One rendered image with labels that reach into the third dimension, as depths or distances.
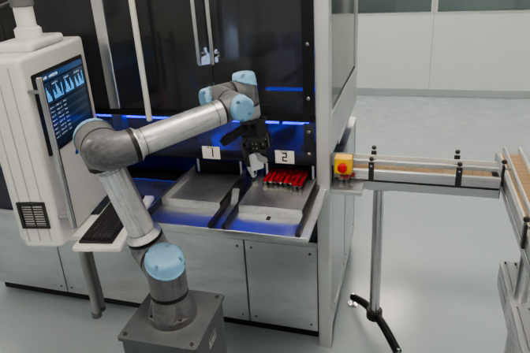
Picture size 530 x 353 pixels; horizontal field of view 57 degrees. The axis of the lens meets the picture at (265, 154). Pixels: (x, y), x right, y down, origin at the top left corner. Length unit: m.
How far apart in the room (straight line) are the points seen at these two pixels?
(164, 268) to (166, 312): 0.15
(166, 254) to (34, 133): 0.72
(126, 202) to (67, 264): 1.53
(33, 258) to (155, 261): 1.71
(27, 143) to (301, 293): 1.39
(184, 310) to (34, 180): 0.80
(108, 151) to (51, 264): 1.82
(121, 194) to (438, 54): 5.52
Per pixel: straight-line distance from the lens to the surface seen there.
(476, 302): 3.05
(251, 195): 2.11
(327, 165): 2.09
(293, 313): 2.56
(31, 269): 3.22
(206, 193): 2.17
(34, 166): 2.01
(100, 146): 1.35
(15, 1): 2.09
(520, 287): 2.15
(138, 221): 1.57
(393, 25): 6.56
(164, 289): 1.54
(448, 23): 6.57
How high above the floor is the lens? 1.84
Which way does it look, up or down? 22 degrees down
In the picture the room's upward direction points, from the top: 3 degrees counter-clockwise
